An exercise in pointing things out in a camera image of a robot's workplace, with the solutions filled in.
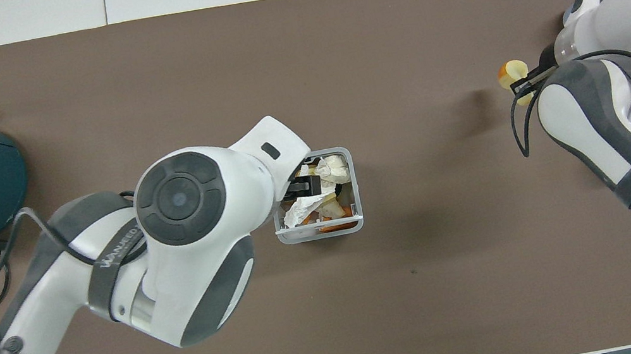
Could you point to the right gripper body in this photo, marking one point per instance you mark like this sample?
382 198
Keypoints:
547 61

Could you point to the yellow orange trash piece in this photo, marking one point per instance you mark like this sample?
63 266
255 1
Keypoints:
513 72

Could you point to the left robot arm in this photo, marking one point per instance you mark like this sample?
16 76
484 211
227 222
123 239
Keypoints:
184 199

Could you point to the small grey bin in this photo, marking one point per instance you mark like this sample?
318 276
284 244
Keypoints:
355 196

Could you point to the crumpled white paper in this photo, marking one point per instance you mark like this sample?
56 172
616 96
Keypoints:
332 168

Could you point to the orange peel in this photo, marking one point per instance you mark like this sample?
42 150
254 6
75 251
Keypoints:
333 226

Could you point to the white tissue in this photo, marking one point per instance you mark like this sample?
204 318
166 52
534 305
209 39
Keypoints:
301 209

